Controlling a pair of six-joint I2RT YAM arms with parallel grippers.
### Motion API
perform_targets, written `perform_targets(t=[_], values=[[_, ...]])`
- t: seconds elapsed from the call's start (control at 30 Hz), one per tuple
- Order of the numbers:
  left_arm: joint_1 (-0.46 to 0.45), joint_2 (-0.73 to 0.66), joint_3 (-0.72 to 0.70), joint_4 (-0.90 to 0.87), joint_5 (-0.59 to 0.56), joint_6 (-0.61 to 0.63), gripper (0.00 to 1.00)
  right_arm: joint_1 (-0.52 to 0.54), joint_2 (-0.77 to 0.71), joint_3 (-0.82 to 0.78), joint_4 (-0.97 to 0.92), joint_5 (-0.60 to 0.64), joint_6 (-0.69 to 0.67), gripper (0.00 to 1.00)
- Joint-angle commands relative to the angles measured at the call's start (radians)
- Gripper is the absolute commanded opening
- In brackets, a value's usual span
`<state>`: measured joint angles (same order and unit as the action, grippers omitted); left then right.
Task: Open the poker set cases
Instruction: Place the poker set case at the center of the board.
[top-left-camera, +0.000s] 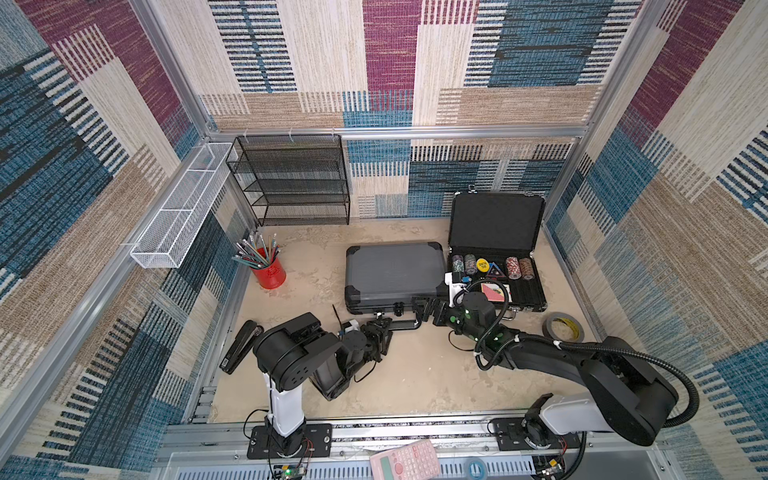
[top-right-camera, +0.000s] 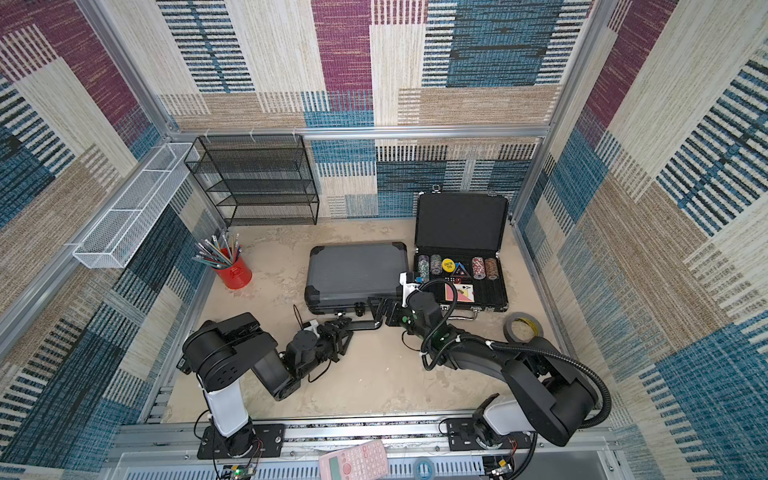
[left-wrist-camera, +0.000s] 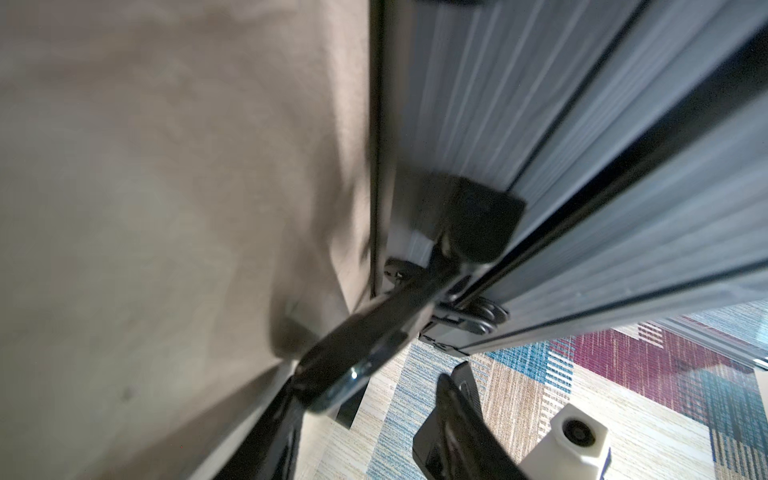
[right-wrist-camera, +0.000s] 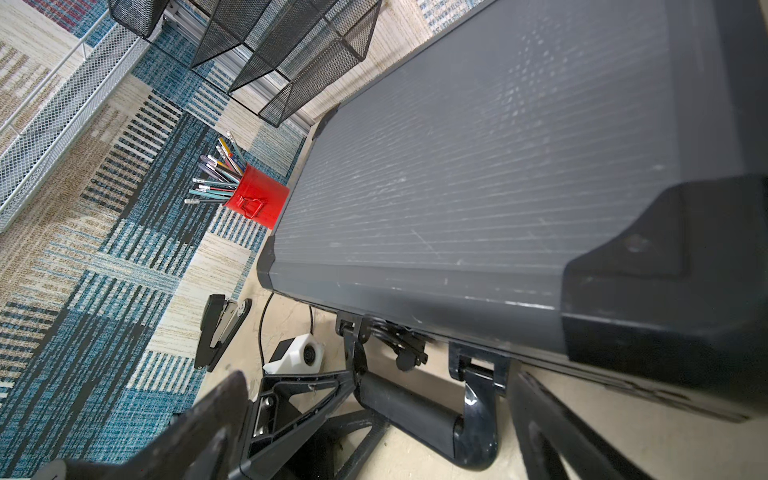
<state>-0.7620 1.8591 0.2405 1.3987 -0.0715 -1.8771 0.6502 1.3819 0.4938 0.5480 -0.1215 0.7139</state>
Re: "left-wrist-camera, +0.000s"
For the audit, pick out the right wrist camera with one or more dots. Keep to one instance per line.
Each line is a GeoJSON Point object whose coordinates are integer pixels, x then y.
{"type": "Point", "coordinates": [577, 447]}

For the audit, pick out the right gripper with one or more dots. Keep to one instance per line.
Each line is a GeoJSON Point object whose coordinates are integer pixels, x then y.
{"type": "Point", "coordinates": [428, 441]}

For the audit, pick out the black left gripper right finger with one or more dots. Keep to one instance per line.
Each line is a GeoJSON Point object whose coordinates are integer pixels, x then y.
{"type": "Point", "coordinates": [470, 450]}

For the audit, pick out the grey poker set case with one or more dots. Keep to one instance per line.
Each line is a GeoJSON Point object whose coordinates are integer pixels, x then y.
{"type": "Point", "coordinates": [551, 168]}

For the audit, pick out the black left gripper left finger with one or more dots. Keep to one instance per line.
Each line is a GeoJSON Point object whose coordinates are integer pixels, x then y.
{"type": "Point", "coordinates": [270, 450]}

